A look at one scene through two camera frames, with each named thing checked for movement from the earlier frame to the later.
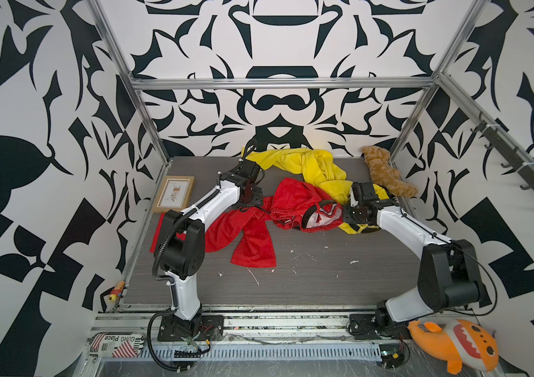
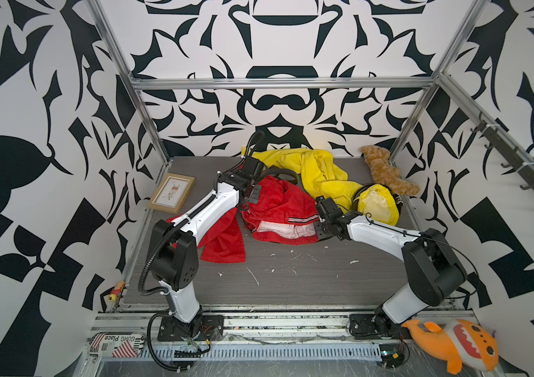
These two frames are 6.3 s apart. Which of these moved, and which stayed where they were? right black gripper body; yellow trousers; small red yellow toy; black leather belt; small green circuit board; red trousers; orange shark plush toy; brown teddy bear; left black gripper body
Moved: black leather belt; red trousers; right black gripper body
Stayed: orange shark plush toy; small red yellow toy; brown teddy bear; small green circuit board; yellow trousers; left black gripper body
